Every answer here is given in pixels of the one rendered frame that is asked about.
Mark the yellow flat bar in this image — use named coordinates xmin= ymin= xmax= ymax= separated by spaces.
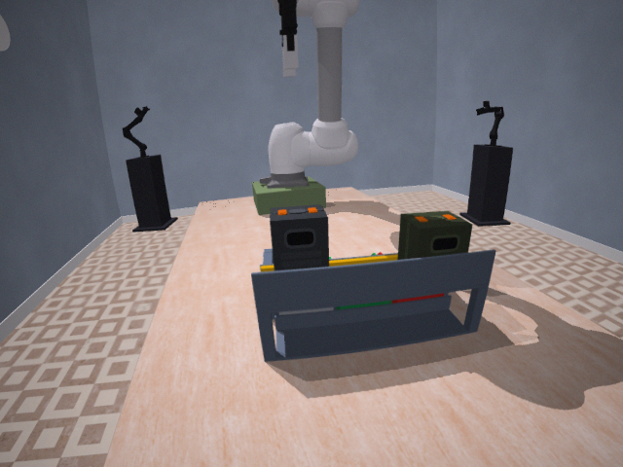
xmin=261 ymin=255 xmax=398 ymax=271

